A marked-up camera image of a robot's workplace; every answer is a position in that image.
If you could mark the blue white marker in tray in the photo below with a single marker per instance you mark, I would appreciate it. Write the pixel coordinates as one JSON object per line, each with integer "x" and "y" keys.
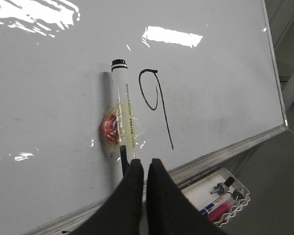
{"x": 215, "y": 204}

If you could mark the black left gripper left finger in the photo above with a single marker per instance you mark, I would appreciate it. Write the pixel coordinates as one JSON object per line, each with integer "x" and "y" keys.
{"x": 121, "y": 213}

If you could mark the white marker tray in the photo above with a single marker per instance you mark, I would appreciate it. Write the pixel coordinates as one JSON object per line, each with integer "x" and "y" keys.
{"x": 218, "y": 196}

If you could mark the white black-capped marker in tray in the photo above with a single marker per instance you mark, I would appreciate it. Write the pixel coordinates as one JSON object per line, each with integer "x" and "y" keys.
{"x": 229, "y": 181}

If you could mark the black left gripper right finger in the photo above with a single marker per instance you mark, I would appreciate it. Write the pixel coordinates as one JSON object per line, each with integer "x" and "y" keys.
{"x": 169, "y": 212}

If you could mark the white black-tipped whiteboard marker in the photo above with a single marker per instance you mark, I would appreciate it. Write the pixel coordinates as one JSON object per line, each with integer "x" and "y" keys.
{"x": 121, "y": 85}

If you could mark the white whiteboard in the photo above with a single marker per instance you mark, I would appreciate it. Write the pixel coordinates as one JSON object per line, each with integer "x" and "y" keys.
{"x": 203, "y": 86}

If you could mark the grey knob screw right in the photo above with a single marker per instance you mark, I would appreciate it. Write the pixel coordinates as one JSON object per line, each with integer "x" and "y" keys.
{"x": 238, "y": 194}

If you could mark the pink marker in tray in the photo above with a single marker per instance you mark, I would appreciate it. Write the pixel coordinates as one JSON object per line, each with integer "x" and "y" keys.
{"x": 221, "y": 210}

